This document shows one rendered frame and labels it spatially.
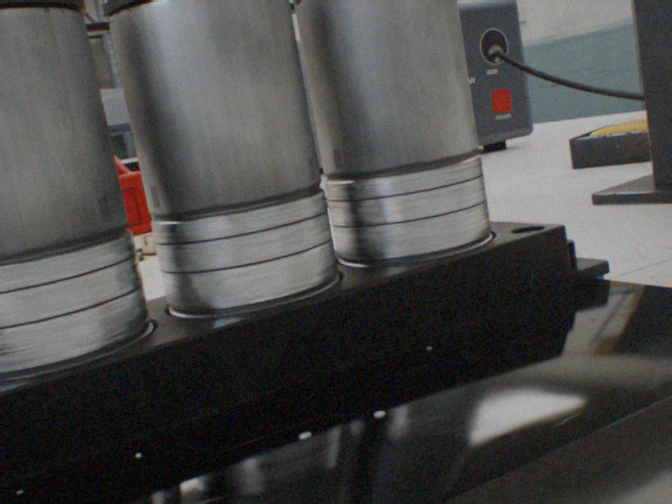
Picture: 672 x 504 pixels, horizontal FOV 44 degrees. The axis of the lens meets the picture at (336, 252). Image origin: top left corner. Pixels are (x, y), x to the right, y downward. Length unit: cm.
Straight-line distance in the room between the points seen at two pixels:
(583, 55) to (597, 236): 521
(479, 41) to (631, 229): 33
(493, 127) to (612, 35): 479
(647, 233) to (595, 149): 16
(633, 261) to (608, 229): 4
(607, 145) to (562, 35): 514
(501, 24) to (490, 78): 4
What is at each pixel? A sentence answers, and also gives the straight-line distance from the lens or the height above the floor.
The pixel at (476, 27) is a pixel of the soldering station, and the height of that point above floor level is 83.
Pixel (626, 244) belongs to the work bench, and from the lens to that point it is 21.
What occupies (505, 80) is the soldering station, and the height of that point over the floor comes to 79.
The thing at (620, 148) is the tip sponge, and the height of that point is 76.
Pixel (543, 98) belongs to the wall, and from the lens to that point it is 562.
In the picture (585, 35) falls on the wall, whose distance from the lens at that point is 542.
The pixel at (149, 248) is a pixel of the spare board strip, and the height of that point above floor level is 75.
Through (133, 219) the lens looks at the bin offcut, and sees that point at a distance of 43.
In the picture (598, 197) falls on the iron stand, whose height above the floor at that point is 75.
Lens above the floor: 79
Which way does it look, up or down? 10 degrees down
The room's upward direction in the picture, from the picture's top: 10 degrees counter-clockwise
